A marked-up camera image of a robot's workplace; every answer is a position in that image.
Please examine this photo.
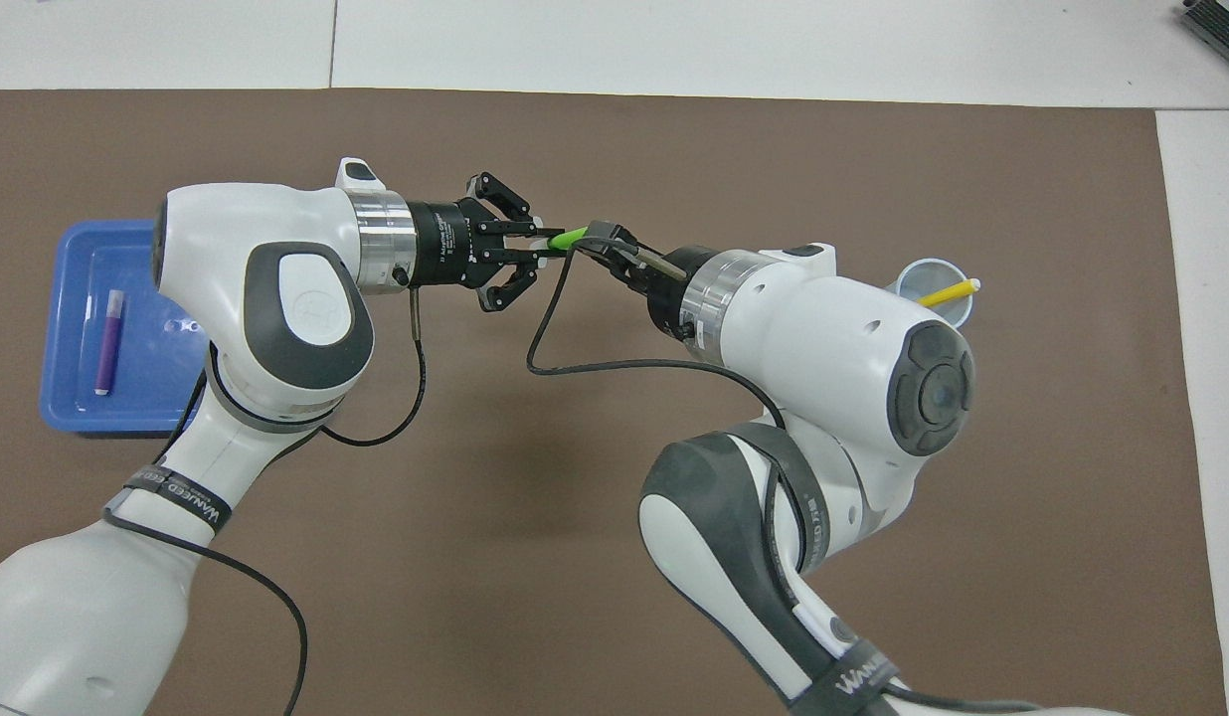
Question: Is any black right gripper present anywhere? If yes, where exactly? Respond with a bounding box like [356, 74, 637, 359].
[587, 221, 695, 339]

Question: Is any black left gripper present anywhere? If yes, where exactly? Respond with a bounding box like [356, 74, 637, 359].
[408, 172, 548, 312]

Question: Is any yellow pen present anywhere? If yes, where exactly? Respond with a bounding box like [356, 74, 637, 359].
[918, 279, 981, 308]

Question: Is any purple pen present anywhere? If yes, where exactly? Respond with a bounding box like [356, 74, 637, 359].
[94, 290, 126, 397]

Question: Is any pale blue plastic cup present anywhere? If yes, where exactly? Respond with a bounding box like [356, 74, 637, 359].
[888, 259, 973, 329]

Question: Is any brown table mat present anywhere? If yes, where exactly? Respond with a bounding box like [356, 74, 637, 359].
[0, 88, 1229, 716]

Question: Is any blue plastic tray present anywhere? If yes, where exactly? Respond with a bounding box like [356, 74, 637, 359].
[40, 220, 213, 436]

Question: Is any grey ribbed device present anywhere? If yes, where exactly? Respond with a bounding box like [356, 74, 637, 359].
[1179, 0, 1229, 76]

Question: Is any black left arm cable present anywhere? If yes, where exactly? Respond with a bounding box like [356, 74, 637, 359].
[102, 288, 429, 716]

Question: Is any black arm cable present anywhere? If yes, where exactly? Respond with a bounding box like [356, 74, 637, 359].
[526, 239, 1048, 716]
[102, 288, 429, 716]

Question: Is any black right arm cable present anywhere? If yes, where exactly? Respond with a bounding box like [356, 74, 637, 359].
[526, 239, 1048, 716]

